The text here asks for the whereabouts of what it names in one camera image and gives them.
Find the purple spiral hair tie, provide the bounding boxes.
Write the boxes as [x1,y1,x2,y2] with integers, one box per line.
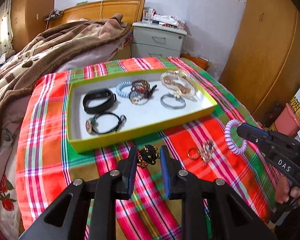
[224,119,248,155]

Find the black gold charm scrunchie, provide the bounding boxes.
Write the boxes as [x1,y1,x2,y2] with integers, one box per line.
[137,145,160,168]

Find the rose gold hair clip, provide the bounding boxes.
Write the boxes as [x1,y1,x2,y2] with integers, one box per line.
[200,140,215,165]

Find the black bead hair tie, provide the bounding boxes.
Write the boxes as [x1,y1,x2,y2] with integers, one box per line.
[84,112,127,135]

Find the gold ring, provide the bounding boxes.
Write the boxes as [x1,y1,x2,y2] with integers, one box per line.
[186,146,201,161]

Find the grey flower hair tie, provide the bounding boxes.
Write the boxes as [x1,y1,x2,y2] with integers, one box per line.
[160,90,187,110]

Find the black fitness band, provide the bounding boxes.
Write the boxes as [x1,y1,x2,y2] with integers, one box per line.
[83,88,116,114]

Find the blue spiral hair tie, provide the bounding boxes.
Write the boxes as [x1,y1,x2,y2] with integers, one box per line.
[115,80,136,99]

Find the dark beaded bracelet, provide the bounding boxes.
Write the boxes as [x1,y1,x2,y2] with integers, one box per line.
[129,79,158,106]

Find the clear beige hair claw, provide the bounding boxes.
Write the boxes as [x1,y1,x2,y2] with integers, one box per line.
[160,70,197,100]

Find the right hand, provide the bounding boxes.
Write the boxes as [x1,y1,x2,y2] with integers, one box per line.
[275,175,300,204]

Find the pink waste bin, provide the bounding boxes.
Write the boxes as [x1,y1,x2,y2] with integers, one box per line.
[274,103,300,137]

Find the plaid red green cloth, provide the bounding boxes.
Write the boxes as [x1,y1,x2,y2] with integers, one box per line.
[15,57,279,228]

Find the wooden wardrobe right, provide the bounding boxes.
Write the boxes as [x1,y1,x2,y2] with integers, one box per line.
[219,0,300,123]

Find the wooden wardrobe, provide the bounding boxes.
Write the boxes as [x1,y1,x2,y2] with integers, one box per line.
[219,0,300,123]
[11,0,55,52]

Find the yellow-green cardboard tray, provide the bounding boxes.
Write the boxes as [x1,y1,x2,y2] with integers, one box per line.
[67,69,217,153]

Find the orange wooden stool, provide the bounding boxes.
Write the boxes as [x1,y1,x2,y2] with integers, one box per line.
[180,53,209,70]

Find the floral white bedsheet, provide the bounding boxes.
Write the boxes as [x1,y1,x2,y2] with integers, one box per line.
[0,33,129,239]

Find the grey bedside cabinet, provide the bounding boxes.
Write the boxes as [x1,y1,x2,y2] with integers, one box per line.
[131,22,187,58]

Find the brown paw print blanket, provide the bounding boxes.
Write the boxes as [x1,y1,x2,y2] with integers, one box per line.
[0,13,132,163]

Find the clutter on cabinet top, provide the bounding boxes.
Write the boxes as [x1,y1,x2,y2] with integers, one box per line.
[142,8,186,29]

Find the wooden headboard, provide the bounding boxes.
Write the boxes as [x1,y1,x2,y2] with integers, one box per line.
[48,0,146,28]

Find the spotted curtain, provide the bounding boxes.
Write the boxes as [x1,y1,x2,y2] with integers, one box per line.
[0,0,14,57]

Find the wooden wardrobe left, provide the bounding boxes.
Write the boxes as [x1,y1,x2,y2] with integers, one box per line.
[11,0,55,52]

